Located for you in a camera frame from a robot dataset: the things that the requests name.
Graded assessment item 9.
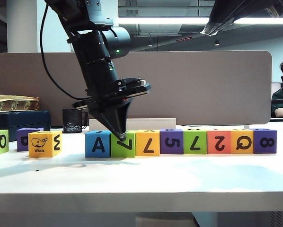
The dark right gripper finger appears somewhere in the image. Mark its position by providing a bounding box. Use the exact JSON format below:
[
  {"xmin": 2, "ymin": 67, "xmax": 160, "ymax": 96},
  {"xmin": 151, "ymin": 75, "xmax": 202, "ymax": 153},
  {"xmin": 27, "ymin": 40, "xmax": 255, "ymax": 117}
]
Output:
[
  {"xmin": 200, "ymin": 0, "xmax": 250, "ymax": 36},
  {"xmin": 209, "ymin": 0, "xmax": 274, "ymax": 36}
]

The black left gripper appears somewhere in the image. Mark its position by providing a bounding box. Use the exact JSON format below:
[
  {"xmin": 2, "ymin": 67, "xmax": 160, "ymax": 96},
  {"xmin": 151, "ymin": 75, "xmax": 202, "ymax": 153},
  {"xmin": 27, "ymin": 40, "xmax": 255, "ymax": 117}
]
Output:
[{"xmin": 72, "ymin": 80, "xmax": 152, "ymax": 140}]

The green duck D block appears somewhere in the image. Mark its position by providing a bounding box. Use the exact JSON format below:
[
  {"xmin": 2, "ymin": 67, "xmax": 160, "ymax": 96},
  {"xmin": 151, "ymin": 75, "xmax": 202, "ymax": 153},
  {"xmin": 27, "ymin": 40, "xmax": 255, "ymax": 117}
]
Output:
[{"xmin": 110, "ymin": 131, "xmax": 136, "ymax": 158}]

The yellow 7 E block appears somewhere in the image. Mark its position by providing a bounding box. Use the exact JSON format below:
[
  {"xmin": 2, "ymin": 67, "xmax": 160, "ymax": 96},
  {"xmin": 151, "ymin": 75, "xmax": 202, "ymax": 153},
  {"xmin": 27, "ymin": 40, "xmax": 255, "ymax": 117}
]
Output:
[{"xmin": 134, "ymin": 129, "xmax": 161, "ymax": 157}]

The blue A letter block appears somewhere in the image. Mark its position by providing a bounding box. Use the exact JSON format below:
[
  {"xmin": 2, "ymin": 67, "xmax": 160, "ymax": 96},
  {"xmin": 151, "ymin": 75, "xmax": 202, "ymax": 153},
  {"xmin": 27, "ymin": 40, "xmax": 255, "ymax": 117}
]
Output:
[{"xmin": 85, "ymin": 130, "xmax": 112, "ymax": 158}]

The purple giraffe 5 block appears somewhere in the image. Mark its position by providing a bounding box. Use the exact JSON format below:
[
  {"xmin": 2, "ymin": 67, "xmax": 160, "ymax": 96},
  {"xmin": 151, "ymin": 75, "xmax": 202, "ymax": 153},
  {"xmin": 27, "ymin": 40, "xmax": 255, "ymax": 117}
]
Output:
[{"xmin": 159, "ymin": 129, "xmax": 185, "ymax": 155}]

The black mug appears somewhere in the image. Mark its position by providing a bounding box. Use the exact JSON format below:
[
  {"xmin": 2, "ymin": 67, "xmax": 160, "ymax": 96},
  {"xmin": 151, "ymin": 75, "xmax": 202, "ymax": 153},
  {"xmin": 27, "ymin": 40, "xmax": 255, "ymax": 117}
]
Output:
[{"xmin": 62, "ymin": 108, "xmax": 89, "ymax": 134}]

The ceiling light strip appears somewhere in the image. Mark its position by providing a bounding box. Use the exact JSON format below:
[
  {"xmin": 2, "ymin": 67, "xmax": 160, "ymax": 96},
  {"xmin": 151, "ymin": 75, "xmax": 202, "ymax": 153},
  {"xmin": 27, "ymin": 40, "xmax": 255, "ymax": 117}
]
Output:
[{"xmin": 117, "ymin": 17, "xmax": 283, "ymax": 25}]

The green J 7 block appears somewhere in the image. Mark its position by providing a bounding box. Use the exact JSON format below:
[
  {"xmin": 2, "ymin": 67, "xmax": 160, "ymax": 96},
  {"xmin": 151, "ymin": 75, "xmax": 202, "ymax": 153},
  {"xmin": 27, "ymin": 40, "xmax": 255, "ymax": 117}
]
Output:
[{"xmin": 183, "ymin": 129, "xmax": 208, "ymax": 155}]

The grey-brown desk divider panel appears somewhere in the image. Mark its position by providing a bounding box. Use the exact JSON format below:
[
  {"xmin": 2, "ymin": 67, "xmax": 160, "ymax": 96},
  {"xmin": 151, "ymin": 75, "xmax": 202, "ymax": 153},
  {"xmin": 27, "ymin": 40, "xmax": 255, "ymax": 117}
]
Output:
[{"xmin": 0, "ymin": 50, "xmax": 273, "ymax": 126}]

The background computer monitor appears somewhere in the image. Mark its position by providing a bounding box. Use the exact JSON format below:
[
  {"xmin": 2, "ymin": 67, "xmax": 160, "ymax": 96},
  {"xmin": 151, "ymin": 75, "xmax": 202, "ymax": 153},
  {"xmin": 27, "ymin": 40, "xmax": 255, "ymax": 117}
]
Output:
[{"xmin": 271, "ymin": 82, "xmax": 282, "ymax": 95}]

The yellow whale W block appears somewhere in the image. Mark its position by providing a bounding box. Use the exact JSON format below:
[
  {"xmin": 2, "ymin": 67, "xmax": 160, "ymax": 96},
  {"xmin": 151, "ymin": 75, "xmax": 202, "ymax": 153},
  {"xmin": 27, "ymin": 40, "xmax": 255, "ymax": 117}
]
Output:
[{"xmin": 28, "ymin": 131, "xmax": 63, "ymax": 158}]

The purple O B block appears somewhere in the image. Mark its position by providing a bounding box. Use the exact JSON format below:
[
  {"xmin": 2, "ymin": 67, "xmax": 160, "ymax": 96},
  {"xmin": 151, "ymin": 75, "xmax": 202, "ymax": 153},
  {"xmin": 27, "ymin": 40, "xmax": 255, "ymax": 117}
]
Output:
[{"xmin": 17, "ymin": 127, "xmax": 44, "ymax": 152}]

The person in green shirt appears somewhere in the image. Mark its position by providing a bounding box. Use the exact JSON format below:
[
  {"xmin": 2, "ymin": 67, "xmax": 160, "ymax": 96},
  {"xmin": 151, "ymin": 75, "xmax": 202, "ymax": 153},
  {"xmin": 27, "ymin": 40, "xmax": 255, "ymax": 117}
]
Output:
[{"xmin": 271, "ymin": 59, "xmax": 283, "ymax": 118}]

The red 2 block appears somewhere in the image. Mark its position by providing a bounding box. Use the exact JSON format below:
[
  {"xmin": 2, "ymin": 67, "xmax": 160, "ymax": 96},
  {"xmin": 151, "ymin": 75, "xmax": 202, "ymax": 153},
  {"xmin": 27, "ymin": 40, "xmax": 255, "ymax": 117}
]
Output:
[{"xmin": 207, "ymin": 130, "xmax": 232, "ymax": 155}]

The dark blue box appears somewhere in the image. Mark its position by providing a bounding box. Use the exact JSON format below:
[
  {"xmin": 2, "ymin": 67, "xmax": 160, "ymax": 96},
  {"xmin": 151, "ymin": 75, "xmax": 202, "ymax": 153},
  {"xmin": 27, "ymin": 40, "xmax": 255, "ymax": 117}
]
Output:
[{"xmin": 0, "ymin": 110, "xmax": 51, "ymax": 142}]

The gold ornate tray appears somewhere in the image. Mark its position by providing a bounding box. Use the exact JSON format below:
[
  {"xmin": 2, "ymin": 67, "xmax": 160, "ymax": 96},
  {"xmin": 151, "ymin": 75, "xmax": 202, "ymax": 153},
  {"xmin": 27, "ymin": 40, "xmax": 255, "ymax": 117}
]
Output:
[{"xmin": 0, "ymin": 94, "xmax": 40, "ymax": 112}]

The yellow Q block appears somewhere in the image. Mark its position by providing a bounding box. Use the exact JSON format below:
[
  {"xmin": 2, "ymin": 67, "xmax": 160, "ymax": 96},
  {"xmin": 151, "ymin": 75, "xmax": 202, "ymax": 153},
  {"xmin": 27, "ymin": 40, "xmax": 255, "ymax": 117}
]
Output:
[{"xmin": 230, "ymin": 130, "xmax": 255, "ymax": 154}]

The white table leg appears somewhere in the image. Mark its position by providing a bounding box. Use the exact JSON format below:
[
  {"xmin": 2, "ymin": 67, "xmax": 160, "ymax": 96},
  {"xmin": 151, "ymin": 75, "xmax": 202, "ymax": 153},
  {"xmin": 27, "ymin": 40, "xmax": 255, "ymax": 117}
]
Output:
[{"xmin": 192, "ymin": 211, "xmax": 218, "ymax": 227}]

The purple 8 block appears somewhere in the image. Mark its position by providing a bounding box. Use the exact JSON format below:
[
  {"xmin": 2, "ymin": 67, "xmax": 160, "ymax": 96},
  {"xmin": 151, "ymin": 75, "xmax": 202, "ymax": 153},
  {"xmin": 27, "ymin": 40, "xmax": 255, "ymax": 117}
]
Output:
[{"xmin": 251, "ymin": 129, "xmax": 277, "ymax": 154}]

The grey vented cabinet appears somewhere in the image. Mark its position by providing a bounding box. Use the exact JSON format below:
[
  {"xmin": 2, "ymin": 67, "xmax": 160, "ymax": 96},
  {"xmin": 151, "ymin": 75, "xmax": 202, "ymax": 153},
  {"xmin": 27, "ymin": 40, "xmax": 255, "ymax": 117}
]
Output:
[{"xmin": 217, "ymin": 211, "xmax": 283, "ymax": 227}]

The beige cable rail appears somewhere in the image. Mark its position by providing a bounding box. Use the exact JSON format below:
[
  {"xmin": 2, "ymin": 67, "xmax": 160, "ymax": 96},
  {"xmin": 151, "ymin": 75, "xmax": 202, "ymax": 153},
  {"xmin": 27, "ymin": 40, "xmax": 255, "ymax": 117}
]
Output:
[{"xmin": 88, "ymin": 118, "xmax": 177, "ymax": 132}]

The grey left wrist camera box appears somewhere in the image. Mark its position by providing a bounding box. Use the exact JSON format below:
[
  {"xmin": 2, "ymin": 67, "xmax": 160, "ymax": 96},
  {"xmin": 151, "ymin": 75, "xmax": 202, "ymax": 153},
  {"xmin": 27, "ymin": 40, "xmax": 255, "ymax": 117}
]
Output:
[{"xmin": 119, "ymin": 77, "xmax": 148, "ymax": 88}]

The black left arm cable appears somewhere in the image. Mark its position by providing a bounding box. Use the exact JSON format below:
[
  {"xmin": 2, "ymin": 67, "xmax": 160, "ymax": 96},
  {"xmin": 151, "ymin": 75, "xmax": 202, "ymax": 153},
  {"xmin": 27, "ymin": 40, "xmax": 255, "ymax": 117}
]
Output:
[{"xmin": 40, "ymin": 4, "xmax": 92, "ymax": 100}]

